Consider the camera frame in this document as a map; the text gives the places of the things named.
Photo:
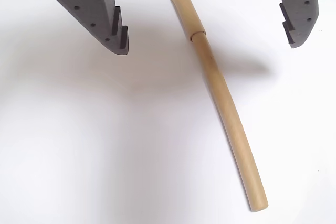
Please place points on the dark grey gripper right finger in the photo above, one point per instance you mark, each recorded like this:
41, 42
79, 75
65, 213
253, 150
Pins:
296, 9

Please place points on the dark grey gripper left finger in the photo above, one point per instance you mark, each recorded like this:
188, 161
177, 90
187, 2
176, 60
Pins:
89, 1

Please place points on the light wooden pen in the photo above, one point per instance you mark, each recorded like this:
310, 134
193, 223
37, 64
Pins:
225, 98

